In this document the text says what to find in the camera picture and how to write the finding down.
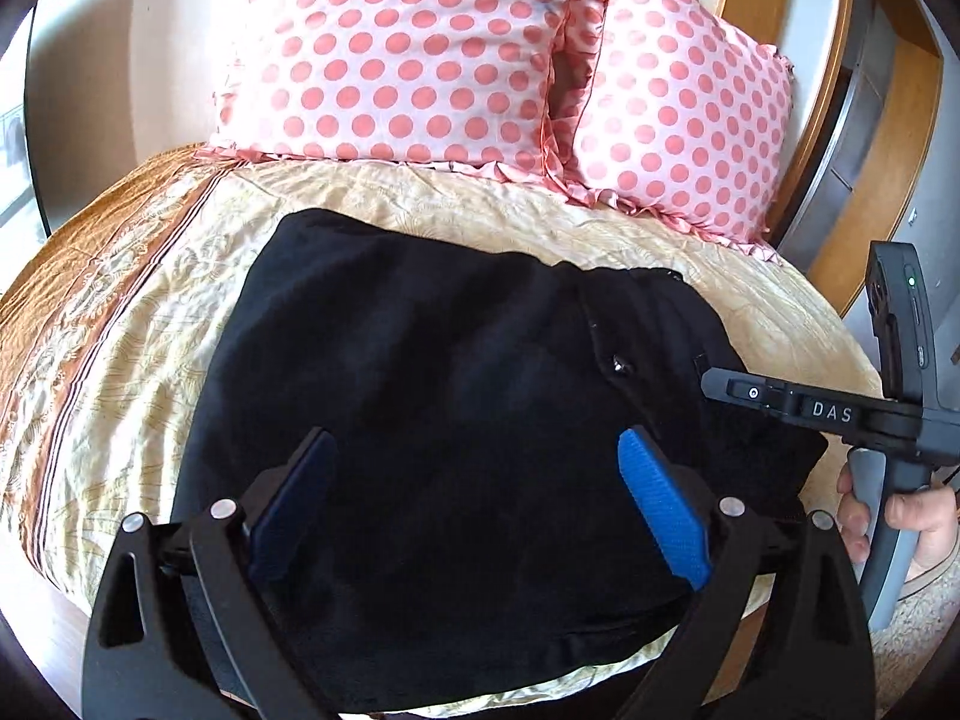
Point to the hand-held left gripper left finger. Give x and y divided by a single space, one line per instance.
296 517

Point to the yellow floral bed sheet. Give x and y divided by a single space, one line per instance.
150 352

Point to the wooden bed headboard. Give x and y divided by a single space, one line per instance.
780 30

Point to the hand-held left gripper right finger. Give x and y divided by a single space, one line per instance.
667 517

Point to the grey sliding door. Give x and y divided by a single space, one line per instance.
840 165

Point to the wooden door frame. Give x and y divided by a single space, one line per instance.
892 187

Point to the person's right hand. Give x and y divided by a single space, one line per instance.
926 521

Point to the window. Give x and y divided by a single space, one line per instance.
13 165

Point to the black pants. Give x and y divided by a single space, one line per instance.
450 390

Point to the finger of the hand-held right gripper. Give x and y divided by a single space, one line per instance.
772 396

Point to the pink polka dot pillow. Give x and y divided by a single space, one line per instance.
675 112
405 52

